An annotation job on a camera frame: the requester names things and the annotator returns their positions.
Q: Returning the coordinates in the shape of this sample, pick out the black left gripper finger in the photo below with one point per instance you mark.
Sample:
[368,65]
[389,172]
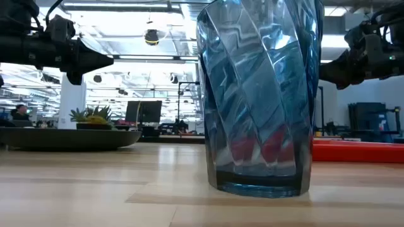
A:
[85,67]
[90,56]

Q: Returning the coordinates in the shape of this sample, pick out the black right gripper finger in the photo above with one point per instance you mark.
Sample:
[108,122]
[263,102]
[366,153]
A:
[339,77]
[339,64]

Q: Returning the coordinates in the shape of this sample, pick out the dark grey round plate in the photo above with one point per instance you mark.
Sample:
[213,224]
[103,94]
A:
[63,138]

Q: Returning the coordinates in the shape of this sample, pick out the red plastic tray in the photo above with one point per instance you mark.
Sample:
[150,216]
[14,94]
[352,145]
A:
[356,153]

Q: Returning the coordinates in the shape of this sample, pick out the blue faceted glass tumbler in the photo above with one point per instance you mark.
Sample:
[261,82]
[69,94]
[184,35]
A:
[259,94]

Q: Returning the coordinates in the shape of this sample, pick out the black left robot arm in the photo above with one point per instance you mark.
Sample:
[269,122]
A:
[19,50]

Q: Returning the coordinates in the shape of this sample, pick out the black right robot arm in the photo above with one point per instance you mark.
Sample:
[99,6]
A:
[398,34]

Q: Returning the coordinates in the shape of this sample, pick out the black round ceiling fixture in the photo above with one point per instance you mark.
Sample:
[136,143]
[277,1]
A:
[97,78]
[151,37]

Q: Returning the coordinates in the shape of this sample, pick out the potted green succulent plant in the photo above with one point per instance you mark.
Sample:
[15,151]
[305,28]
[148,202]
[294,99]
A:
[93,119]

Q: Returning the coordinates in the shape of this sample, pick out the black equipment cabinet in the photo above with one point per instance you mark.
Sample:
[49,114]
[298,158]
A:
[369,121]

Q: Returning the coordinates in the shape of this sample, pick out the person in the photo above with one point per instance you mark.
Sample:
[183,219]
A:
[20,113]

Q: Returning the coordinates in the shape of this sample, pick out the black computer monitor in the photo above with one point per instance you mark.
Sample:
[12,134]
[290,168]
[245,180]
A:
[145,111]

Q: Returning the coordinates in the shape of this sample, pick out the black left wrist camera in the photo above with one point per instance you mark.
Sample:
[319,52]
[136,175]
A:
[61,28]

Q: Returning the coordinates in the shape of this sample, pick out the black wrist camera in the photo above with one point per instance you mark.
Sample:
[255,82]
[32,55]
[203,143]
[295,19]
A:
[61,28]
[360,36]

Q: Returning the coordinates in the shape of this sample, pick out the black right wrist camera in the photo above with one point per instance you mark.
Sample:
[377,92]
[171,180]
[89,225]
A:
[360,36]

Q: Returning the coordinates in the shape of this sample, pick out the black aluminium table frame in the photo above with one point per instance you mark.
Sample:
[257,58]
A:
[170,139]

